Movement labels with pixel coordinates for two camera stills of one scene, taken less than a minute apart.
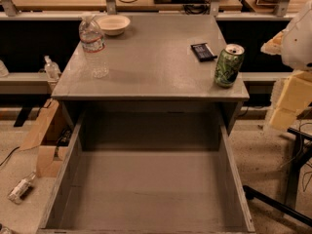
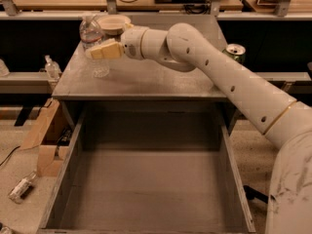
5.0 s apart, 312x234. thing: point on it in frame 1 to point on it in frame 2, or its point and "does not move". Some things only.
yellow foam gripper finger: [274, 44] to [131, 38]
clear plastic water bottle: [94, 46] does not move
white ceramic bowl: [113, 24] does not move
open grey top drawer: [159, 173] does not move
